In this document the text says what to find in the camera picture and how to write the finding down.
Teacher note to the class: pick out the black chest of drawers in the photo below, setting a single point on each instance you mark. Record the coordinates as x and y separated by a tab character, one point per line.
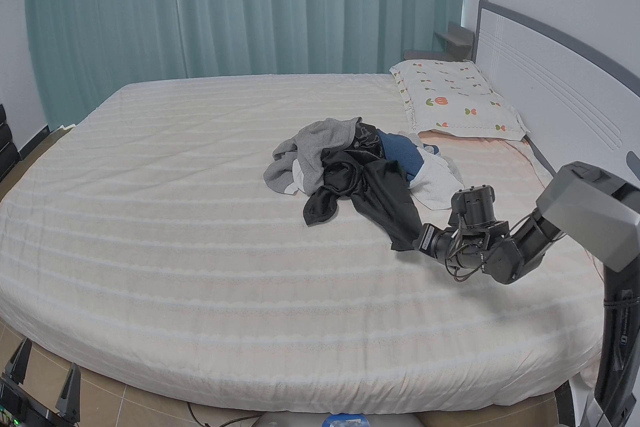
7	145

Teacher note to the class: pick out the pile of clothes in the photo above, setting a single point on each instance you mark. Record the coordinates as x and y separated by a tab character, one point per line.
320	140

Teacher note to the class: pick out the white printed pillow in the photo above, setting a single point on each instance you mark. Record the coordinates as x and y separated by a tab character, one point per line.
450	99

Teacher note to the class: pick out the grey bedside table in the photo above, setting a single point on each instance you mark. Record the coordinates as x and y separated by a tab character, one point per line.
457	39

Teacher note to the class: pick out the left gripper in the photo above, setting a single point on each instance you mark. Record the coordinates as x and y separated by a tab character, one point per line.
30	407

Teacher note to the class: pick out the black T-shirt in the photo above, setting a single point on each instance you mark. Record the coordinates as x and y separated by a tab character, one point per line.
385	195

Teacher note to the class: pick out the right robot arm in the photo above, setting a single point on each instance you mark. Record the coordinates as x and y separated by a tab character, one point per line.
585	210

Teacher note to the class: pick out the bed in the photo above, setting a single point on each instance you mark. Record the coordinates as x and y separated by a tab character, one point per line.
200	240

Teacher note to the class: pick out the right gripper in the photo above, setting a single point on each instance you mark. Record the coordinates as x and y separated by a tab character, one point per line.
435	242

